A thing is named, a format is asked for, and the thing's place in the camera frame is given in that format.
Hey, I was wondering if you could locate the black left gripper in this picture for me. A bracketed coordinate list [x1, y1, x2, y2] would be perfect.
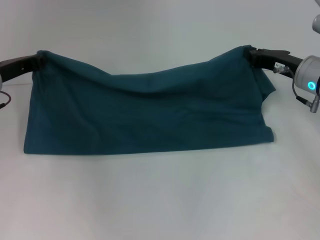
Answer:
[0, 53, 46, 84]

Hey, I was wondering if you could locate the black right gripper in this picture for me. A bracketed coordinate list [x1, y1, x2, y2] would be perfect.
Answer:
[248, 47, 305, 81]

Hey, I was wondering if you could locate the teal t-shirt with FREE! print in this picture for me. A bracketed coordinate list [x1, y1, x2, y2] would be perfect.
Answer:
[22, 44, 277, 156]

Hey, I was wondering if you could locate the left arm cable with connector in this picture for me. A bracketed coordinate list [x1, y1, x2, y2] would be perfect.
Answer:
[0, 91, 14, 109]

